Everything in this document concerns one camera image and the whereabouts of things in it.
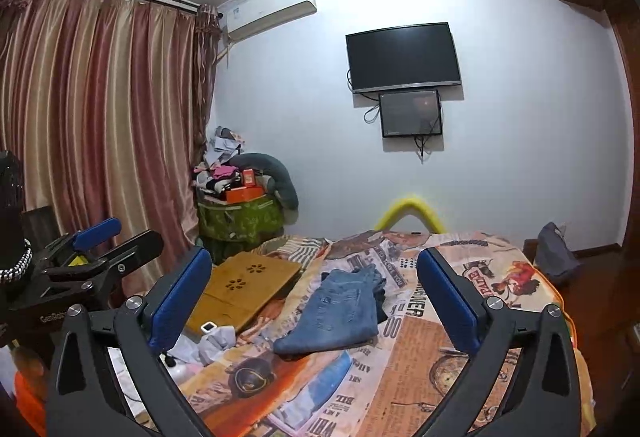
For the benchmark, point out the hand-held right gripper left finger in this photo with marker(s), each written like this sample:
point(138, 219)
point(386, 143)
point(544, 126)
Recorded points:
point(180, 297)

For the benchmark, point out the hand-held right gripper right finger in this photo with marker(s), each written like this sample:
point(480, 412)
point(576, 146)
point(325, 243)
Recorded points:
point(450, 297)

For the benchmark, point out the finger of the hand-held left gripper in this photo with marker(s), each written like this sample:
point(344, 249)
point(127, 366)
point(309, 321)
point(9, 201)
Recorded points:
point(97, 232)
point(135, 252)

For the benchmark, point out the blue denim pants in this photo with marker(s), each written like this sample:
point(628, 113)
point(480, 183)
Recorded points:
point(335, 312)

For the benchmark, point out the small white device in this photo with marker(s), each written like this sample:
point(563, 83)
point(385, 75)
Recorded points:
point(208, 328)

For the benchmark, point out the white crumpled cloth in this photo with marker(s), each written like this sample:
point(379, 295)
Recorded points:
point(215, 344)

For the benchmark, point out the dark cloth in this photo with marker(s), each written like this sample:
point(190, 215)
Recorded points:
point(381, 307)

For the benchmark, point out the wooden lap tray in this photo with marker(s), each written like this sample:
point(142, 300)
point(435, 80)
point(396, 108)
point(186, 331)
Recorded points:
point(250, 282)

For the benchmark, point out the orange plastic basin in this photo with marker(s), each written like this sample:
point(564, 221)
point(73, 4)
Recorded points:
point(30, 387)

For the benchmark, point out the bed with newspaper-print sheet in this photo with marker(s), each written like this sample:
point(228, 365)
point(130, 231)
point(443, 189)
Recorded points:
point(410, 367)

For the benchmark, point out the green fabric bag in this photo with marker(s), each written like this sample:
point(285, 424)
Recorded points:
point(240, 222)

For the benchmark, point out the yellow curved foam tube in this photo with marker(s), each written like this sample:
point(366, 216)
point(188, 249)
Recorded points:
point(400, 207)

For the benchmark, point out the grey bag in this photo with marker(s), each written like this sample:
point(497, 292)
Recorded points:
point(557, 257)

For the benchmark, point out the striped pink curtain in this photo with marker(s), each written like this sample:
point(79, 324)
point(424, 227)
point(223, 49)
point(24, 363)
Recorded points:
point(100, 117)

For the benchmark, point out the orange box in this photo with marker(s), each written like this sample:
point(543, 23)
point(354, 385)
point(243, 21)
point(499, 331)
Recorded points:
point(242, 192)

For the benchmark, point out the pile of clothes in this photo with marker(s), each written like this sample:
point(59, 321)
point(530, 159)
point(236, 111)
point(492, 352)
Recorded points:
point(220, 157)

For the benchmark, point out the grey pillow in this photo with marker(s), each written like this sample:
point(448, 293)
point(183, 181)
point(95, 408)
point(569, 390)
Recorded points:
point(280, 177)

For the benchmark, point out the small black monitor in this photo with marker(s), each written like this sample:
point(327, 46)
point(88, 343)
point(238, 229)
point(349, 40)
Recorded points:
point(410, 114)

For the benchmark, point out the white air conditioner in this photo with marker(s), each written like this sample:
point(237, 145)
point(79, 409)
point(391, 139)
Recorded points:
point(270, 12)

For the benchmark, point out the black wall television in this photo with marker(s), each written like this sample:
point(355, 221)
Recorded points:
point(402, 57)

